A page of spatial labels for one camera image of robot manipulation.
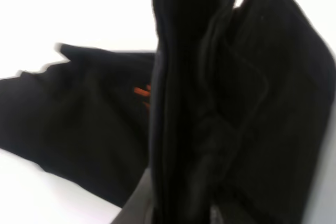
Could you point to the black printed t-shirt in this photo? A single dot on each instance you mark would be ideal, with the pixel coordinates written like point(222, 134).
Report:
point(223, 123)

